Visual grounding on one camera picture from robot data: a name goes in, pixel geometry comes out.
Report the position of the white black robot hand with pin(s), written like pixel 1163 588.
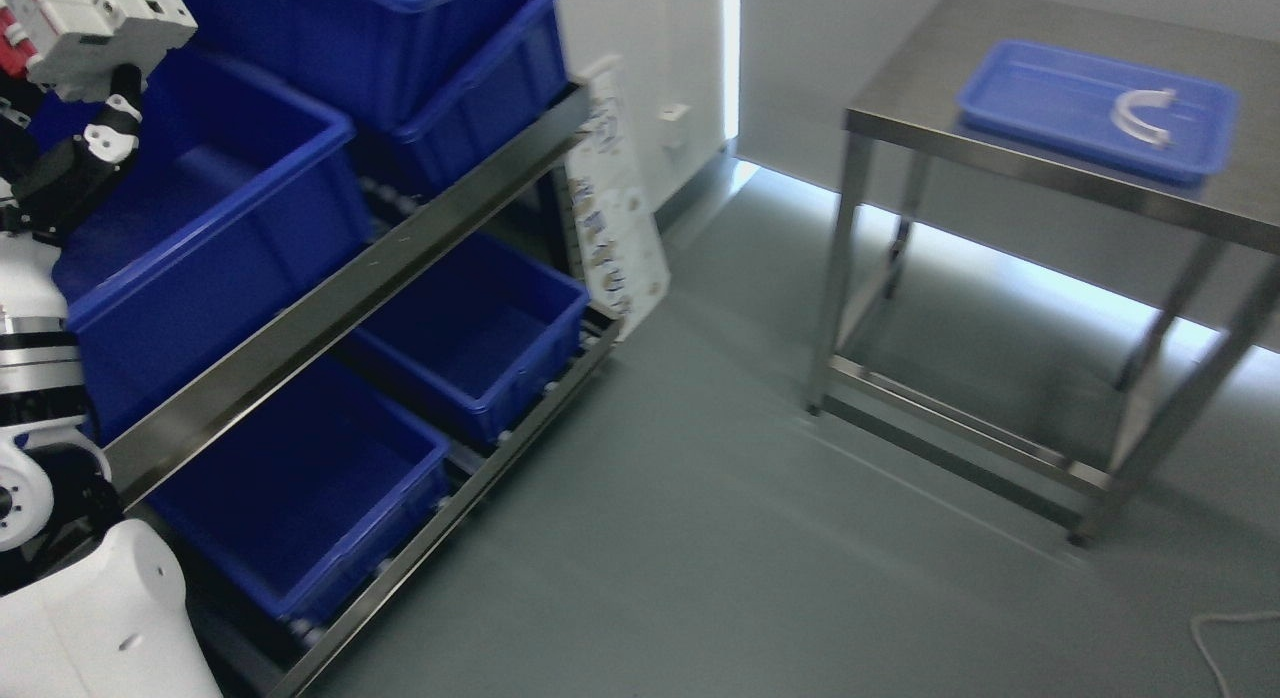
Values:
pixel 49 194

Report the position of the grey red circuit breaker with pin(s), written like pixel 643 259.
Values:
pixel 72 47

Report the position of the white robot forearm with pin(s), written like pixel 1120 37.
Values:
pixel 48 462

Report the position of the metal roller shelf rack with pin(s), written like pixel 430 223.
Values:
pixel 520 196

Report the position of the blue bin upper left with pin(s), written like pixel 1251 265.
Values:
pixel 242 199

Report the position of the blue bin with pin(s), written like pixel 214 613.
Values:
pixel 473 341
pixel 434 87
pixel 302 499
pixel 242 199

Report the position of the blue bin top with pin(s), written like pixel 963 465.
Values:
pixel 434 87

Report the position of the blue bin lower left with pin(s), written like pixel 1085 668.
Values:
pixel 302 499

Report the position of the blue bin lower right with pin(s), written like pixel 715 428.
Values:
pixel 473 341

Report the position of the white printed board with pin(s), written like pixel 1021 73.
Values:
pixel 624 262

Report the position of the blue plastic tray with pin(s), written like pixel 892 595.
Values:
pixel 1058 98

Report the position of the white curved pipe clamp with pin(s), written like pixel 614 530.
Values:
pixel 1124 115

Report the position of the stainless steel table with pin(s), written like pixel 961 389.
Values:
pixel 911 161

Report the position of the white wall socket box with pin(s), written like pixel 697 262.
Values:
pixel 674 115

